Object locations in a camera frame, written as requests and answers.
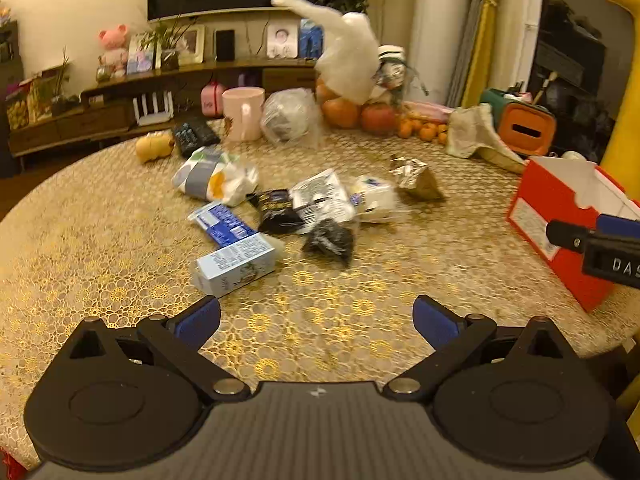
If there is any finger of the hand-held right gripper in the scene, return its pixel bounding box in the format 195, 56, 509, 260
596, 213, 640, 237
546, 219, 616, 257

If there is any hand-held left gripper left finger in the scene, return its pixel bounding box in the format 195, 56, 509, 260
60, 296, 252, 404

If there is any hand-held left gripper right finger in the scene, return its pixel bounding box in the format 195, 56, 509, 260
382, 295, 577, 403

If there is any red cardboard box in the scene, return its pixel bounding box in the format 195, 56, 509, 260
506, 156, 640, 314

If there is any light blue milk carton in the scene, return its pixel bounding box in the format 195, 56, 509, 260
192, 232, 287, 299

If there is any blue snack packet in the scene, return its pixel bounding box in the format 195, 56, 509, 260
187, 201, 259, 249

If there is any small black packet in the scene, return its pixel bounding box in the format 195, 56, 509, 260
301, 218, 355, 268

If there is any black gold-print packet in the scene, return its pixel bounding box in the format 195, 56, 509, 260
256, 188, 304, 235

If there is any white and blue packet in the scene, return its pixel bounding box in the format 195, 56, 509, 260
349, 174, 402, 224

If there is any silver foil brown wrapper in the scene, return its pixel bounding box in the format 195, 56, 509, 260
389, 154, 444, 202

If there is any small white printed plastic bag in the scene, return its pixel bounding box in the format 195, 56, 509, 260
172, 145, 260, 207

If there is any clear packet with black print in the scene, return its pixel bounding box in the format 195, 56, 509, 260
289, 168, 357, 237

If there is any gold patterned desktop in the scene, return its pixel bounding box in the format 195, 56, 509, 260
0, 119, 640, 472

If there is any orange and green tissue box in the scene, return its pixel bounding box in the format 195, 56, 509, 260
480, 88, 557, 159

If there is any beige cloth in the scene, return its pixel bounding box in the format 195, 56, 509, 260
446, 103, 529, 175

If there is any yellow pig toy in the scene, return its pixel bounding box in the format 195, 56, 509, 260
135, 131, 176, 164

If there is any black remote control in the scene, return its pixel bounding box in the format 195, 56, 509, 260
186, 117, 221, 147
171, 121, 202, 158

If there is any pile of tangerines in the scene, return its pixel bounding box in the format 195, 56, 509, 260
398, 114, 449, 144

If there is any pink flat packet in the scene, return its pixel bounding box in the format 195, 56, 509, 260
401, 101, 455, 125

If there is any pink mug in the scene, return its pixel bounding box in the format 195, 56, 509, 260
222, 86, 265, 142

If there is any white router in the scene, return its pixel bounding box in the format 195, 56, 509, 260
132, 92, 175, 127

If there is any pink carton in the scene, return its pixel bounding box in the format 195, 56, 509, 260
200, 81, 225, 116

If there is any clear plastic bag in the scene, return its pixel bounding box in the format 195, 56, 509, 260
260, 88, 324, 149

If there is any yellow curtain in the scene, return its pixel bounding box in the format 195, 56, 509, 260
461, 0, 510, 109

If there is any wooden television cabinet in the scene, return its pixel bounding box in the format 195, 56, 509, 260
7, 56, 321, 158

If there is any wrapped jar with green ribbon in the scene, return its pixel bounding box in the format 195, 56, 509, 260
371, 44, 429, 107

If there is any white standing air conditioner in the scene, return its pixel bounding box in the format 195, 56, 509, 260
404, 0, 477, 107

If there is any small potted twig plant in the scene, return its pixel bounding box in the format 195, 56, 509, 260
49, 47, 82, 117

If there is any small potted grass plant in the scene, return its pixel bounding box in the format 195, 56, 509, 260
145, 14, 197, 72

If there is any small black speaker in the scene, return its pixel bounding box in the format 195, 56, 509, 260
214, 28, 236, 61

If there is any yellow snack box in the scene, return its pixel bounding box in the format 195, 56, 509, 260
5, 77, 57, 131

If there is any large white plastic bag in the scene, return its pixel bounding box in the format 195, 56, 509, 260
271, 0, 380, 106

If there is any pink plush pig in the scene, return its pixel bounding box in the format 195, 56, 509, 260
97, 28, 130, 79

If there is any dark side shelf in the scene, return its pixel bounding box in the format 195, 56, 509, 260
0, 5, 25, 177

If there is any blue picture box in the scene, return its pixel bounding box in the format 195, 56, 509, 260
298, 18, 325, 59

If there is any wooden photo frame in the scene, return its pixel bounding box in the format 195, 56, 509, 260
175, 24, 207, 65

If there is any portrait photo frame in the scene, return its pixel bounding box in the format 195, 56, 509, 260
266, 22, 300, 60

